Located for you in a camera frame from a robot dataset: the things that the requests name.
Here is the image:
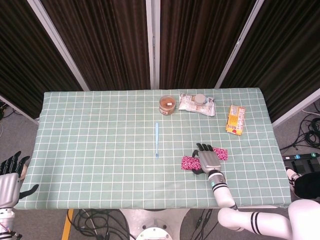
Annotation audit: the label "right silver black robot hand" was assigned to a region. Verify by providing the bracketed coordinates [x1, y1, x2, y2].
[191, 142, 223, 176]

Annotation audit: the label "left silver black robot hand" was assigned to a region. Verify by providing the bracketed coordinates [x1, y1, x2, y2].
[0, 151, 40, 208]

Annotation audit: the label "pink patterned packet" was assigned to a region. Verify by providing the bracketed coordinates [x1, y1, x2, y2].
[181, 155, 202, 171]
[212, 147, 229, 161]

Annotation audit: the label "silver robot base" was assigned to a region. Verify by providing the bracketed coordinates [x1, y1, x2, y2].
[119, 208, 191, 240]

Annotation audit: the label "beige shoe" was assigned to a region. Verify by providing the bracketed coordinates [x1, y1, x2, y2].
[19, 163, 30, 180]

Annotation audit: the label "yellow snack box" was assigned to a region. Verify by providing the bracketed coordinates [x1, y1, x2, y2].
[225, 104, 246, 136]

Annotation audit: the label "silver printed snack bag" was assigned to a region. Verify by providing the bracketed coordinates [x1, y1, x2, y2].
[177, 92, 216, 117]

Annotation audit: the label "light blue spoon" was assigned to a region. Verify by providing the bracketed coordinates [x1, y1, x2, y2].
[154, 122, 160, 160]

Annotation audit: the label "small grey round lid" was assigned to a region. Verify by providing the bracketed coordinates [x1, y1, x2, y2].
[194, 93, 206, 106]

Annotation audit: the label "clear jar brown contents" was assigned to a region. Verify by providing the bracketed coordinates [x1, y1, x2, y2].
[158, 95, 177, 116]

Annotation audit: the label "yellow floor tape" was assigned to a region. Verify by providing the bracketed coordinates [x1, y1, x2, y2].
[61, 209, 75, 240]

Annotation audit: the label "white black sneaker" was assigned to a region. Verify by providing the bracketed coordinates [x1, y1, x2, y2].
[285, 166, 301, 187]

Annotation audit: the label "black foot pedal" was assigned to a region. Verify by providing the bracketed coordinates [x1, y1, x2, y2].
[291, 159, 320, 173]

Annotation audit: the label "green checked tablecloth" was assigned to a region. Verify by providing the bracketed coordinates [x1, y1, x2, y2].
[12, 87, 293, 210]

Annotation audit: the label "black trouser leg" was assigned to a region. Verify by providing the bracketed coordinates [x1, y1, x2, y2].
[293, 172, 320, 200]

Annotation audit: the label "dark curtain partition panel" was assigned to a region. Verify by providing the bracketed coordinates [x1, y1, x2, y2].
[152, 0, 265, 90]
[39, 0, 154, 91]
[214, 0, 320, 127]
[0, 0, 90, 125]

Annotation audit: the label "black cable with connectors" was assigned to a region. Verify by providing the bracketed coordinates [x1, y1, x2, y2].
[189, 208, 221, 240]

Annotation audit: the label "black floor cable bundle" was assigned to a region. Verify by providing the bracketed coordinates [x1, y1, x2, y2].
[71, 209, 131, 240]

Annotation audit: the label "thin dark cables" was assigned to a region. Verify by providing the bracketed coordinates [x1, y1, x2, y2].
[0, 101, 12, 120]

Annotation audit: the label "black coiled cable pile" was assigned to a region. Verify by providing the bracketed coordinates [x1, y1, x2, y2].
[279, 109, 320, 152]

